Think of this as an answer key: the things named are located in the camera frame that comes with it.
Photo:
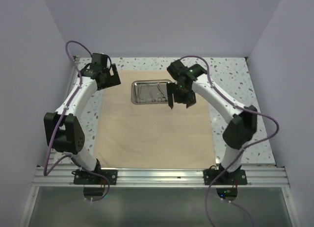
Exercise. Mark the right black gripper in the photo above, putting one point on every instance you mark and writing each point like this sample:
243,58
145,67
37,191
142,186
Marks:
190,99

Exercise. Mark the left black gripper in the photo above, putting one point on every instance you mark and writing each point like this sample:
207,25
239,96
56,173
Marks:
113,79

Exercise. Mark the beige cloth wrap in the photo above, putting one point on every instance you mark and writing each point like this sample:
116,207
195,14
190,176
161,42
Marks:
152,135

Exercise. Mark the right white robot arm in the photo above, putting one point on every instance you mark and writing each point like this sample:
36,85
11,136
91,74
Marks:
241,120

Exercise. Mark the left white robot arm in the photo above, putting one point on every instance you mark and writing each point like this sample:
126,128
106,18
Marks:
64,133

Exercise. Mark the steel surgical scissors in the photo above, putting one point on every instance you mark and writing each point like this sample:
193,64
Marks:
157,94

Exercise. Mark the steel instrument tray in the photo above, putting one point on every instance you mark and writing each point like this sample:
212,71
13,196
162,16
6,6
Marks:
134,88

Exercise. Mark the steel forceps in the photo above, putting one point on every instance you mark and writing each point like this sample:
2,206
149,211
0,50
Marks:
142,93

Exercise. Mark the left aluminium side rail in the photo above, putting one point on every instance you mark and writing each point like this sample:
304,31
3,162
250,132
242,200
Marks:
71,82

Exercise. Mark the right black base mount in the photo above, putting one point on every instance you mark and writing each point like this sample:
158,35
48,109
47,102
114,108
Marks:
238,177

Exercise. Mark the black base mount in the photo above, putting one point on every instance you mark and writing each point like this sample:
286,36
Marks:
238,177
86,178

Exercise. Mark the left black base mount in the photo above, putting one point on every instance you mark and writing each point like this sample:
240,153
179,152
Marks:
86,178

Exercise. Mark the aluminium front rail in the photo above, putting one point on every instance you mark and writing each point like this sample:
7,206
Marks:
257,176

